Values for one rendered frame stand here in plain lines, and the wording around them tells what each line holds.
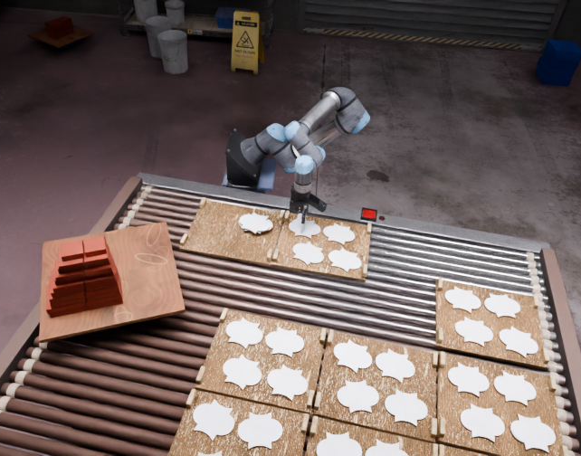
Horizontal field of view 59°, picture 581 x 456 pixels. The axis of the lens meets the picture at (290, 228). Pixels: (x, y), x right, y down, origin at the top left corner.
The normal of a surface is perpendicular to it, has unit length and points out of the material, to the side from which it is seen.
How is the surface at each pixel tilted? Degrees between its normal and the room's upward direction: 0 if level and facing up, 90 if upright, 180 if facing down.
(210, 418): 0
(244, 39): 75
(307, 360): 0
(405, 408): 0
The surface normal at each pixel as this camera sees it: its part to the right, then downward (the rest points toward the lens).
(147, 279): 0.05, -0.73
